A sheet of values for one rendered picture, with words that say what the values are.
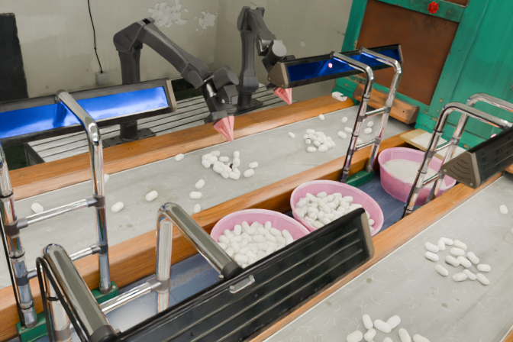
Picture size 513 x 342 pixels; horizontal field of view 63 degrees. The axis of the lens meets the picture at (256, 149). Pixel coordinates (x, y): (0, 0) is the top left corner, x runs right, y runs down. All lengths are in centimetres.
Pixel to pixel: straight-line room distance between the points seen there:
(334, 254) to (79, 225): 72
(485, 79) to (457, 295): 87
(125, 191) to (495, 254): 104
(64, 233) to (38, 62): 215
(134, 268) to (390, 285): 60
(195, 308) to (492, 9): 149
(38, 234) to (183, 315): 72
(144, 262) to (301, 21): 249
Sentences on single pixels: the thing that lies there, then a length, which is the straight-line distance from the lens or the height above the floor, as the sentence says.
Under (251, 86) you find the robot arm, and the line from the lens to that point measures 189.
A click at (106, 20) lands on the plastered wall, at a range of 329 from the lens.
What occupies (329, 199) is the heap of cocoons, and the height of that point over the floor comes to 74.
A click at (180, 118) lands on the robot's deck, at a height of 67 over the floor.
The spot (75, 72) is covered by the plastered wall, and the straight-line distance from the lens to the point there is 329.
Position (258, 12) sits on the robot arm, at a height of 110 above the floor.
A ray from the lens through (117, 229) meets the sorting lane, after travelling 112.
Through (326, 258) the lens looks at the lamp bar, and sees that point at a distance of 59.
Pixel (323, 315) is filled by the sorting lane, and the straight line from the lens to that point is 98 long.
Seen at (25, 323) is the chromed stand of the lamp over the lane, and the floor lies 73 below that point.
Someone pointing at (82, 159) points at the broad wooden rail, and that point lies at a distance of 135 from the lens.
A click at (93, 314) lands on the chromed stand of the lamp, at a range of 45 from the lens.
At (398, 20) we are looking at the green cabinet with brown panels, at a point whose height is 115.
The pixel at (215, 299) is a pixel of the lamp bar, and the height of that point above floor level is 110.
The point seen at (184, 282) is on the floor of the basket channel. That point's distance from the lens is 108.
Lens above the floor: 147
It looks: 29 degrees down
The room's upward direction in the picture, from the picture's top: 8 degrees clockwise
